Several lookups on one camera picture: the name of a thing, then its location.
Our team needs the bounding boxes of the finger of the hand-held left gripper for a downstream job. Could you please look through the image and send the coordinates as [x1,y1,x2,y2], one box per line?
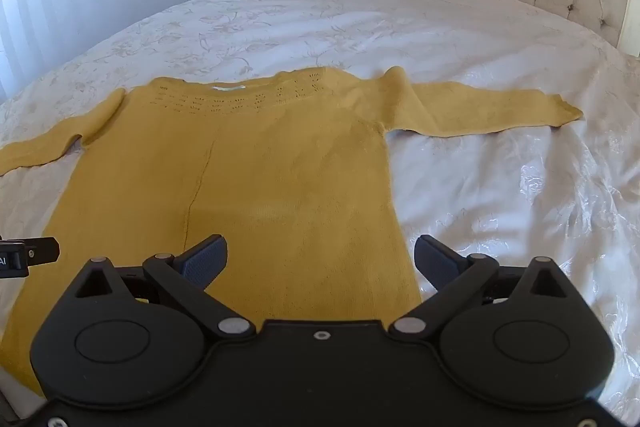
[22,237,61,266]

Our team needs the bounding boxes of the white floral bedspread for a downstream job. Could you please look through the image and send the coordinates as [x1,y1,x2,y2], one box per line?
[0,0,640,425]

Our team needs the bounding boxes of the yellow knit sweater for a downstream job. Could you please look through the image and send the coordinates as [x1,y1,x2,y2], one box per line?
[0,66,585,398]

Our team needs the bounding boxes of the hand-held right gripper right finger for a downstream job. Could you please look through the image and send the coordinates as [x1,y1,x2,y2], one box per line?
[389,234,568,340]

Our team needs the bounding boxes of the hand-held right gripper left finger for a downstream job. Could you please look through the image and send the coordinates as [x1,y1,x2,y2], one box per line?
[74,234,256,340]

